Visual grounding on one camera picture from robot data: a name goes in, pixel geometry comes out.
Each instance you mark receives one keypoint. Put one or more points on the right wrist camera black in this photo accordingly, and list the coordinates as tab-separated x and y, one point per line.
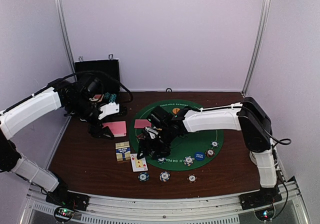
159	117

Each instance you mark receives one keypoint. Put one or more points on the teal chip row in case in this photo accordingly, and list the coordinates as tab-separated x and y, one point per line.
109	98

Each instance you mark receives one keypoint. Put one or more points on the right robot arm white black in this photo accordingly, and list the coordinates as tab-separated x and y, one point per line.
246	116

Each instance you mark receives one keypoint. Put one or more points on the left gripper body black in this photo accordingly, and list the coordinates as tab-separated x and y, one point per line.
92	127

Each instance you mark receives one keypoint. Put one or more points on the brown orange chip stack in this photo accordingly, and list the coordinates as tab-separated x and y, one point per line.
192	178

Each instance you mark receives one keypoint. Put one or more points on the blue small blind button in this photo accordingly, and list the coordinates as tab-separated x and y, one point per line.
199	156

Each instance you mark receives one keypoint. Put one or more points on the round green poker mat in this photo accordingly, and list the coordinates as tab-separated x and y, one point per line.
183	146

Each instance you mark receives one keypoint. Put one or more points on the red checkered playing card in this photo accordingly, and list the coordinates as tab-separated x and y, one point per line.
142	123

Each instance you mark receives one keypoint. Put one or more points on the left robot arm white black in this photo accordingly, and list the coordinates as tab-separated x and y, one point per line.
13	119

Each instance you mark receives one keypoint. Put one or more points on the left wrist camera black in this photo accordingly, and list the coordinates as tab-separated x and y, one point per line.
90	86

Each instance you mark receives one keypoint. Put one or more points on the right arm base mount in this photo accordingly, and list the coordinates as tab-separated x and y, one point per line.
263	204

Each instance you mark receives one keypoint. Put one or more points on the black poker chip case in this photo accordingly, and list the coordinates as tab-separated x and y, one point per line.
108	72

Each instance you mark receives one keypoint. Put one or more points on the blue tan chip stack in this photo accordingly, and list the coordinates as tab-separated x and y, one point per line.
164	176

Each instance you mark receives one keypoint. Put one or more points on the aluminium front rail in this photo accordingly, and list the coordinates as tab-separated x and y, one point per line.
223	209

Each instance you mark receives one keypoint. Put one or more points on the blue yellow card box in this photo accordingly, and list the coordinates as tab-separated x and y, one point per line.
123	151

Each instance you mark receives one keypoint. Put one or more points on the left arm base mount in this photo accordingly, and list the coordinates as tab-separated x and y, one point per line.
70	208

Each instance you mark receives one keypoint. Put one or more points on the red-backed card deck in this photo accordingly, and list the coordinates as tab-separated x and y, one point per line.
118	128

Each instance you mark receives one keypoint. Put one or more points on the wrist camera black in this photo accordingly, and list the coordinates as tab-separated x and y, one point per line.
90	86
159	117

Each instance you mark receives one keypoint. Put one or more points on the playing cards in case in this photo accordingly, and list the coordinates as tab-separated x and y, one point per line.
97	98

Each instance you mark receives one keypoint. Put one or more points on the face-up ten of hearts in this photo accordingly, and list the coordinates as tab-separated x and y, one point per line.
138	165

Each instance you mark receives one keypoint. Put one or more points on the blue green chip stack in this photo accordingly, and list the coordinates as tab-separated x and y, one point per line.
143	177

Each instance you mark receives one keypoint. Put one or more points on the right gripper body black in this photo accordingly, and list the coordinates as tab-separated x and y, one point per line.
160	145

